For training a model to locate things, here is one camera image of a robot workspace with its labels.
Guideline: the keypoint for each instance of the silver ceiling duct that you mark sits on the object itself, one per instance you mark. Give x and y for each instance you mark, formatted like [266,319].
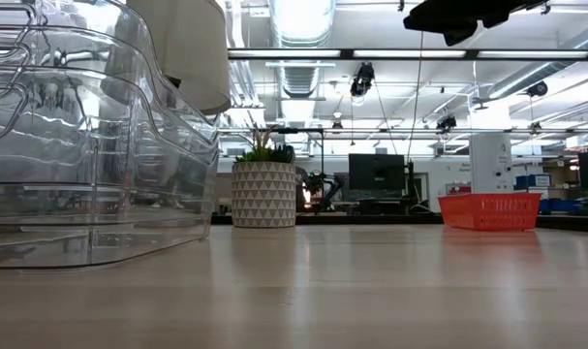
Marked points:
[300,43]

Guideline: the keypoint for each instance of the blue storage bin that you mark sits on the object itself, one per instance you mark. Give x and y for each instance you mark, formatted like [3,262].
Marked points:
[533,181]
[562,206]

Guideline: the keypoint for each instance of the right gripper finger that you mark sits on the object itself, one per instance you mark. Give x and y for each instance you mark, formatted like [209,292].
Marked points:
[439,22]

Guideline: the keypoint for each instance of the black aluminium rig frame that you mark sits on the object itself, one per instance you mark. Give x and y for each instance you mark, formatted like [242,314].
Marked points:
[371,219]

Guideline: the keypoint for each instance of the orange plastic basket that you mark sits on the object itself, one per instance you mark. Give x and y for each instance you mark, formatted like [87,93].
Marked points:
[487,213]

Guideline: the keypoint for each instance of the clear plastic stackable bin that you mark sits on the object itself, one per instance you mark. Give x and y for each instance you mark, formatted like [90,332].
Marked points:
[80,48]
[129,242]

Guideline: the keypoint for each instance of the succulent in triangle-patterned pot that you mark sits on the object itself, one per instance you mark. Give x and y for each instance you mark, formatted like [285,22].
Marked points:
[264,194]

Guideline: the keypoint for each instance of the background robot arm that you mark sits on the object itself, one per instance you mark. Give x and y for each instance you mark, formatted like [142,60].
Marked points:
[330,194]

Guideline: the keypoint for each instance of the silver table lamp white shade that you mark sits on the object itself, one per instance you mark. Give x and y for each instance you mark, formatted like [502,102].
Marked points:
[192,58]

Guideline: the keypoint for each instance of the black ceiling spotlight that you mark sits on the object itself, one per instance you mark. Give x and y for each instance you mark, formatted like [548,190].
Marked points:
[362,80]
[537,89]

